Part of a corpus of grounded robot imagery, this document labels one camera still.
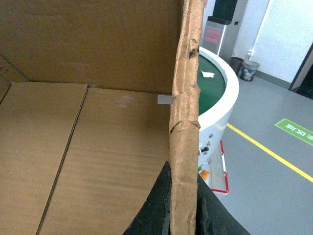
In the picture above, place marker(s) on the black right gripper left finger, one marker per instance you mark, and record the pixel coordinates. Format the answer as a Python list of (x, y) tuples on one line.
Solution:
[(154, 216)]

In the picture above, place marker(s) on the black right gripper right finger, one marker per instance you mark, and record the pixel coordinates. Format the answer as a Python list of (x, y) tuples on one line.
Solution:
[(212, 218)]

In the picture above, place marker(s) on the large cardboard box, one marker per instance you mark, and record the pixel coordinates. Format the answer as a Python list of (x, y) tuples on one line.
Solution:
[(82, 137)]

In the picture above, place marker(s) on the round green conveyor table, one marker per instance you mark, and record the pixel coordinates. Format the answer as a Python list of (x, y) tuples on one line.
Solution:
[(217, 98)]

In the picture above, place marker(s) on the red white floor guard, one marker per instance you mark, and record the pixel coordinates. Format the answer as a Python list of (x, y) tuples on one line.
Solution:
[(219, 174)]

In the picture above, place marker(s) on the white label sticker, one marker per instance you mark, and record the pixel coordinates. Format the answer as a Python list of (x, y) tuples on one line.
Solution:
[(164, 99)]

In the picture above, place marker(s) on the white paper sheet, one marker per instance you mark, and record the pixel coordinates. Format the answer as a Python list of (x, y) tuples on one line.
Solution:
[(208, 74)]

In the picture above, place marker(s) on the mesh waste basket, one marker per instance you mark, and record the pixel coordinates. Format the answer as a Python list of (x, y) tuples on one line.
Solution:
[(249, 69)]

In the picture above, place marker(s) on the black trash bin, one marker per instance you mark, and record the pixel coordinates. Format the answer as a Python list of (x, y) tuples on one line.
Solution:
[(236, 64)]

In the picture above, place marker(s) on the grey kiosk machine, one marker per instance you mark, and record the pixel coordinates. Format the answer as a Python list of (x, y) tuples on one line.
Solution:
[(216, 24)]

